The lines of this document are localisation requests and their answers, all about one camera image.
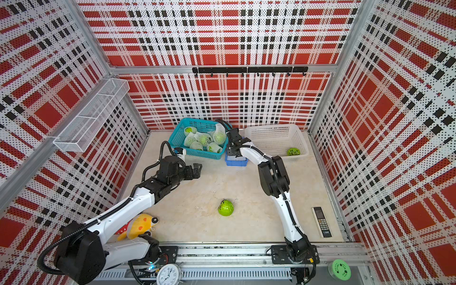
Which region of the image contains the green custard apple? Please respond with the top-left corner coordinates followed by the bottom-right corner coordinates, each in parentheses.
top-left (287, 148), bottom-right (301, 156)
top-left (213, 132), bottom-right (226, 145)
top-left (217, 199), bottom-right (234, 217)

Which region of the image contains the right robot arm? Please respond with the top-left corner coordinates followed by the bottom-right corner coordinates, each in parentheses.
top-left (226, 128), bottom-right (316, 264)

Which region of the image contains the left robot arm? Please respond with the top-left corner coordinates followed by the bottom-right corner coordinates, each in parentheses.
top-left (37, 156), bottom-right (203, 285)

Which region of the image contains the sleeved custard apple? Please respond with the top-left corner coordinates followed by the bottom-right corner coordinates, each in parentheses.
top-left (206, 142), bottom-right (223, 154)
top-left (190, 141), bottom-right (204, 151)
top-left (184, 126), bottom-right (198, 137)
top-left (195, 132), bottom-right (213, 147)

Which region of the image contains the blue plastic tray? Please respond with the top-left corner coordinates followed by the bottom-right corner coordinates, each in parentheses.
top-left (225, 150), bottom-right (248, 167)

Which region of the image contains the teal plastic basket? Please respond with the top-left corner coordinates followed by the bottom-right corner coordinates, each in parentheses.
top-left (169, 118), bottom-right (228, 160)

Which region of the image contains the white plastic basket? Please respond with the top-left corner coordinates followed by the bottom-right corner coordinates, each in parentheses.
top-left (244, 124), bottom-right (309, 161)

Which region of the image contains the yellow plush toy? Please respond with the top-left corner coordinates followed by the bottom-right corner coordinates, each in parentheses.
top-left (115, 213), bottom-right (159, 241)

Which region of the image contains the round pressure gauge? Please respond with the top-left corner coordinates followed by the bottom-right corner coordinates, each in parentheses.
top-left (156, 264), bottom-right (182, 285)

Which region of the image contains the white remote control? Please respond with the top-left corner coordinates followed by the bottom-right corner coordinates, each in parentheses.
top-left (312, 207), bottom-right (333, 238)

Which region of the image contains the green tape spool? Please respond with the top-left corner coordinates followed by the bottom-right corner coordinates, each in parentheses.
top-left (328, 259), bottom-right (352, 281)

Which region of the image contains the black hook rail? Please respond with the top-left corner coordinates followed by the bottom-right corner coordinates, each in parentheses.
top-left (192, 66), bottom-right (309, 76)

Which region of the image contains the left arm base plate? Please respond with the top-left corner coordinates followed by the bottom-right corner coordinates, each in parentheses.
top-left (131, 246), bottom-right (179, 267)

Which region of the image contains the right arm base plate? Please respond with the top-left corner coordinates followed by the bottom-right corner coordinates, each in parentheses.
top-left (270, 245), bottom-right (320, 265)

